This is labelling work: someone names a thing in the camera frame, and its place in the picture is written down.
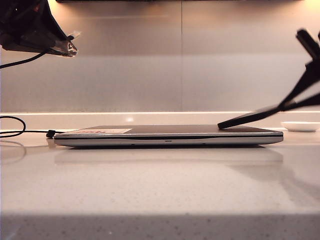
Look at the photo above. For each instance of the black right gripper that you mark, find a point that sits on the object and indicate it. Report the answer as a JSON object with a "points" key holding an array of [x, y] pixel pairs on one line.
{"points": [[310, 45]]}

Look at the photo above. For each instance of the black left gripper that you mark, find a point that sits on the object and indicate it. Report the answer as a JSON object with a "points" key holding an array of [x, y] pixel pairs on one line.
{"points": [[17, 22]]}

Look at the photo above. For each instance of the small white dish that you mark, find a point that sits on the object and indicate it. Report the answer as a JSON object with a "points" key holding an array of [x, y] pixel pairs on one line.
{"points": [[298, 126]]}

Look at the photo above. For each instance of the white Nice Try sticker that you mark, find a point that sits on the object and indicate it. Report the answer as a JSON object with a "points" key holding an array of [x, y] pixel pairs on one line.
{"points": [[117, 131]]}

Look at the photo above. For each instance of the silver Dell laptop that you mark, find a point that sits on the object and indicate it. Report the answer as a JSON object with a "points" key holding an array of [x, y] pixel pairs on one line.
{"points": [[167, 141]]}

